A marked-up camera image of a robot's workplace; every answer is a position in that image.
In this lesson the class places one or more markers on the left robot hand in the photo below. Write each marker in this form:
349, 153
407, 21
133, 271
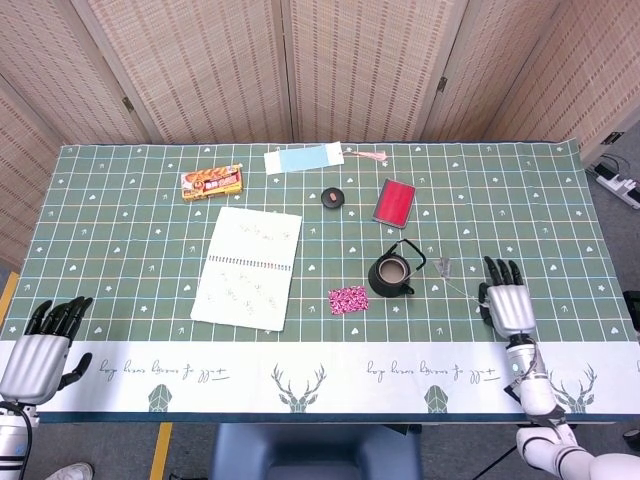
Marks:
35, 360

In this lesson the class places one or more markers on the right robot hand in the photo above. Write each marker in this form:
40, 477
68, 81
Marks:
510, 305

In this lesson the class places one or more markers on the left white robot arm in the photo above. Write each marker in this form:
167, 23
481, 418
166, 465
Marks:
12, 440

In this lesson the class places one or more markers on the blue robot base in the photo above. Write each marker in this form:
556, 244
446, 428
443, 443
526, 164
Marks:
315, 452

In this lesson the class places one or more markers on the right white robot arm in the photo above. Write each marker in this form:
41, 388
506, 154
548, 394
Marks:
537, 395

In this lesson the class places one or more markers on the black cast iron teapot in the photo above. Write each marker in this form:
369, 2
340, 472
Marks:
387, 286

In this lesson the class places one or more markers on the black round cap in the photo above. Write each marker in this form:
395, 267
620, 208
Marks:
332, 197

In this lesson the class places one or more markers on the white shoe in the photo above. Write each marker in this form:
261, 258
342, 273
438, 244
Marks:
72, 471

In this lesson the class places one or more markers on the red ink pad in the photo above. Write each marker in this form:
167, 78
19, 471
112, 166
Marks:
395, 202

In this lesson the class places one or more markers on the green checked tablecloth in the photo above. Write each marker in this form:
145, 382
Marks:
150, 250

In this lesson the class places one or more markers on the magenta patterned packet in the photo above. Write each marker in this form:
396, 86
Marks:
348, 300

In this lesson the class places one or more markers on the white power strip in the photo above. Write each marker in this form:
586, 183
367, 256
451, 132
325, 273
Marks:
620, 186

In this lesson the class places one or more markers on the open stamped spiral notebook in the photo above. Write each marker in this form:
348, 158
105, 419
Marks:
250, 280

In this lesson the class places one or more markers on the yellow snack box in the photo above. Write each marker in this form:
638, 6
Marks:
212, 182

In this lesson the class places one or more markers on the blue white tasselled bookmark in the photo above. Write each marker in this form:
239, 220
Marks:
302, 158

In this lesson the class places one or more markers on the woven folding screen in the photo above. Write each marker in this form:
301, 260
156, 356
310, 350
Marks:
210, 65

